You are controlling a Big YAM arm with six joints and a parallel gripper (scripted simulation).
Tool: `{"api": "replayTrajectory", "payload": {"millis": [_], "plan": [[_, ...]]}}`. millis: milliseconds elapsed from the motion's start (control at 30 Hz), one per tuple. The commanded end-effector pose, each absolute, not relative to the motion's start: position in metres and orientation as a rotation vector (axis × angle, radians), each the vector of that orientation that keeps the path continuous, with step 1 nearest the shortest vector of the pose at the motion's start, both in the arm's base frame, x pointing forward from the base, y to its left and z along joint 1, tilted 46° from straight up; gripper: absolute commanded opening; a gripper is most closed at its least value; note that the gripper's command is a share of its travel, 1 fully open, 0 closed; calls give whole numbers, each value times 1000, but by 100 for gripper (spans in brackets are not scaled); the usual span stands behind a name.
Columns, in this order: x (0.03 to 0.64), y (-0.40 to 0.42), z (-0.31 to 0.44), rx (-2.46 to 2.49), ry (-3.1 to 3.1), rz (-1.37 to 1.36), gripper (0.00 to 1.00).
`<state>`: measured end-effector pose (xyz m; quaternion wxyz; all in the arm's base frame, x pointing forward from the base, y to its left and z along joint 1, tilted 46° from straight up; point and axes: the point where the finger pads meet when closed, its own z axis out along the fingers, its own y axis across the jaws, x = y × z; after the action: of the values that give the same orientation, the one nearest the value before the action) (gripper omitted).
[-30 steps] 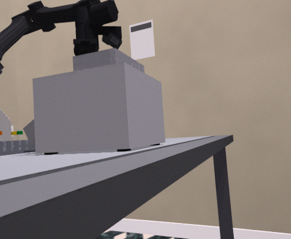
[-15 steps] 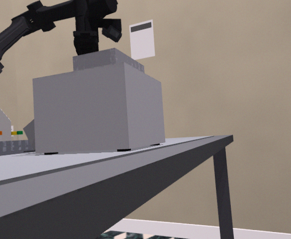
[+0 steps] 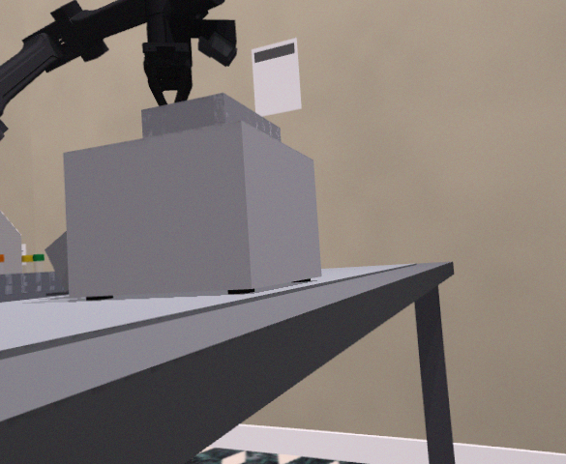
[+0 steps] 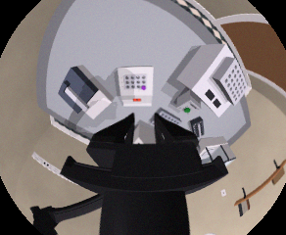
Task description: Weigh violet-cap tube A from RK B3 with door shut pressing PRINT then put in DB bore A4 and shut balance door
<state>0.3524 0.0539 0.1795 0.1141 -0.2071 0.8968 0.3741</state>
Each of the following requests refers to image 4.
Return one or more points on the grey bench mat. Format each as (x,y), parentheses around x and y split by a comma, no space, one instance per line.
(104,35)

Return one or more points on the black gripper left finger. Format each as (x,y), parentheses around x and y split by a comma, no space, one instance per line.
(117,131)

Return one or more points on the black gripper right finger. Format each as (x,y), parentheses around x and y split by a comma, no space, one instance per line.
(172,132)

